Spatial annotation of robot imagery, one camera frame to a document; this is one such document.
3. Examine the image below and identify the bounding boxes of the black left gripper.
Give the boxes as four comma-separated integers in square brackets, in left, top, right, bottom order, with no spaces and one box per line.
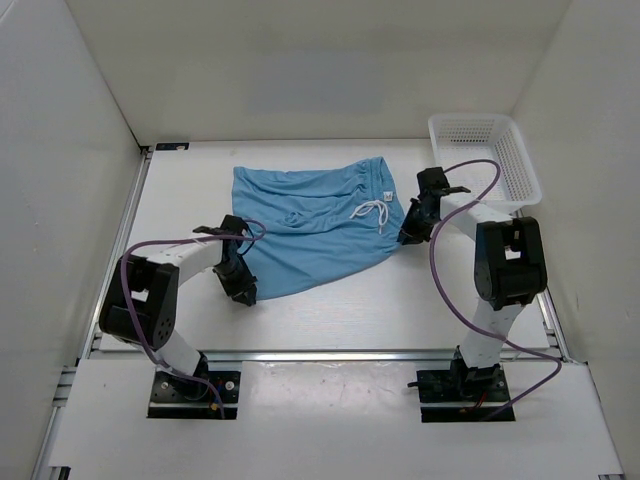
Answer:
[213,254,257,305]

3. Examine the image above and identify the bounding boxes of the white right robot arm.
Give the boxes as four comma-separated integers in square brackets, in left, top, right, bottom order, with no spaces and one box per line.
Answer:
[398,191,547,400]

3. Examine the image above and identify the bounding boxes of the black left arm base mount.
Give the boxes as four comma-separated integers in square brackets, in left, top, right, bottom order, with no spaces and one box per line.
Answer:
[147,369,241,420]

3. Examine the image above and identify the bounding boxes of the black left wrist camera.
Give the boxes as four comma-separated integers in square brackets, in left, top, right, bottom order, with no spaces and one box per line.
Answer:
[192,215,249,241]

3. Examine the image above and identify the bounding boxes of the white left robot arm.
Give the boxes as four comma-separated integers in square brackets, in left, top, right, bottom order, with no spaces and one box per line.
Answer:
[99,234,257,400]

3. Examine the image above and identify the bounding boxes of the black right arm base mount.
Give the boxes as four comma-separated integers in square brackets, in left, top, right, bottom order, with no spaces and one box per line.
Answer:
[407,351,516,424]

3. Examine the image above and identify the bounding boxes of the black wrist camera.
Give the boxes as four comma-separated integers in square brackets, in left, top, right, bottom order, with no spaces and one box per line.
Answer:
[192,215,249,241]
[417,167,470,201]

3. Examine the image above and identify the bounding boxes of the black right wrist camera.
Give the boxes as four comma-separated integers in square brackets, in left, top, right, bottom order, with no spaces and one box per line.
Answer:
[417,167,470,201]

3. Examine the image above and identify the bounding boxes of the blue label sticker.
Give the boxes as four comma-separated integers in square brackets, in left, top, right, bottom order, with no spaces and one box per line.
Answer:
[155,142,190,151]

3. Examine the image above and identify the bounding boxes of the white plastic mesh basket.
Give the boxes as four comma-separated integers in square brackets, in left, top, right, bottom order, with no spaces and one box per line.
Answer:
[428,113,542,213]

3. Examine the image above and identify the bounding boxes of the light blue shorts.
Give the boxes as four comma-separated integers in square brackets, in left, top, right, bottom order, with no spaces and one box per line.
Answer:
[231,157,405,300]

